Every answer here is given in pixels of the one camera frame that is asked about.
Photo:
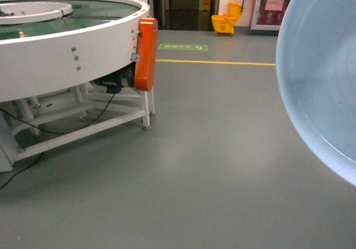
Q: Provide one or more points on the light blue oval tray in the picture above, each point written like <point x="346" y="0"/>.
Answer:
<point x="315" y="68"/>

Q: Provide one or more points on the orange motor cover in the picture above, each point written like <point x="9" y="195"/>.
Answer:
<point x="146" y="50"/>

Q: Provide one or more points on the green floor sign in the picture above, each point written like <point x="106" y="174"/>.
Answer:
<point x="184" y="47"/>

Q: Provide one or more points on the black electric motor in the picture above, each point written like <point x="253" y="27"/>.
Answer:
<point x="117" y="80"/>

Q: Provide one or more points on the yellow mop bucket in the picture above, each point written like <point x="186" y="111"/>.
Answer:
<point x="225" y="23"/>

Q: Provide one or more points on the yellow wet floor sign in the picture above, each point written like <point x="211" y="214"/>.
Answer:
<point x="205" y="0"/>

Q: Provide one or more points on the white round conveyor machine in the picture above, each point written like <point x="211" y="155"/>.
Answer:
<point x="51" y="53"/>

